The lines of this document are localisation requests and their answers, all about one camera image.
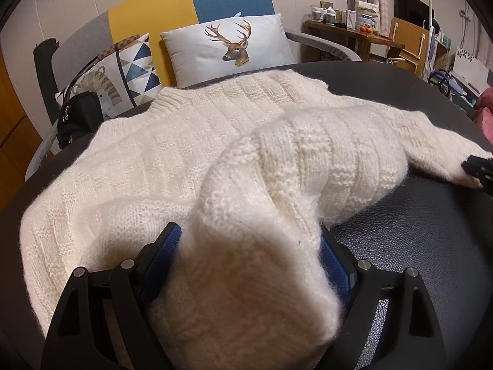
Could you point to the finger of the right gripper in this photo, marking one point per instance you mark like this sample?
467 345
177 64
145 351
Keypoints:
481 169

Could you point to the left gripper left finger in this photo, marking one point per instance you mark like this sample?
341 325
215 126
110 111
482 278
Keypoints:
155 261

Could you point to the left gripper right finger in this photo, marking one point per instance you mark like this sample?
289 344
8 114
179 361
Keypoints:
337 262

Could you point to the cream knitted sweater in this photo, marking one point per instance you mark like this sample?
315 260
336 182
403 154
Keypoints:
250 168

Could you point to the pink quilted blanket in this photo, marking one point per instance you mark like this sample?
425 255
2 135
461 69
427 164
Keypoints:
483 111

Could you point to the white paper bag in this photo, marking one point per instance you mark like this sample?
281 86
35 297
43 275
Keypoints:
470 71

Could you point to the wooden chair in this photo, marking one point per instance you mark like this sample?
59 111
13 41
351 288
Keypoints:
415 40

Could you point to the black handbag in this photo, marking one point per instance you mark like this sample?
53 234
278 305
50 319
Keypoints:
79 115

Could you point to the wooden side table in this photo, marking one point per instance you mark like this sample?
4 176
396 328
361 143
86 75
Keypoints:
359 42

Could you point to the black television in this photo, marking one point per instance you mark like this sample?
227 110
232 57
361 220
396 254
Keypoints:
412 11

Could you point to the wooden wardrobe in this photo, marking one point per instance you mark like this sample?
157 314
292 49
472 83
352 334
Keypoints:
19 139

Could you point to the triangle pattern pillow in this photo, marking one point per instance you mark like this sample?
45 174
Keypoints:
123 77

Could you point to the white deer print pillow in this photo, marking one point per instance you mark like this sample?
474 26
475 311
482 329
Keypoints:
227 46

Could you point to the grey yellow blue sofa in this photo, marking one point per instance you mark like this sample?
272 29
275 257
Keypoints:
58 63

